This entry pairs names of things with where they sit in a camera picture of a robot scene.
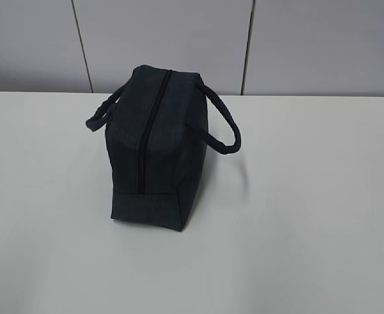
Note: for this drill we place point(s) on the navy blue fabric lunch bag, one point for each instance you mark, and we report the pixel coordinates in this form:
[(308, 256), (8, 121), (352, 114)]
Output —
[(158, 126)]

